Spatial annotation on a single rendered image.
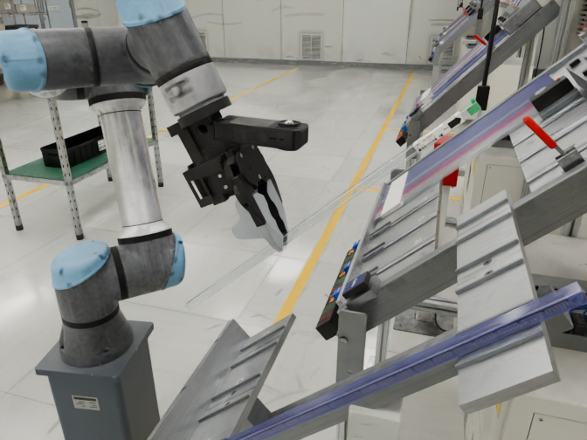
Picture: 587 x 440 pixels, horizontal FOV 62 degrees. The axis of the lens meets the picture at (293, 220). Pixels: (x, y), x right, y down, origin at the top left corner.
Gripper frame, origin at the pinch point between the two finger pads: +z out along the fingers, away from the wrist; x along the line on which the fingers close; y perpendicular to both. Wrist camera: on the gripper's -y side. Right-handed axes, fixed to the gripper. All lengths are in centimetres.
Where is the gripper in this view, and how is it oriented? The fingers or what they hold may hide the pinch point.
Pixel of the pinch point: (283, 237)
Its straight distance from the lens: 66.4
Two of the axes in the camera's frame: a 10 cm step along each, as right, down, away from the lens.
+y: -8.6, 2.9, 4.2
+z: 4.2, 8.7, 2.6
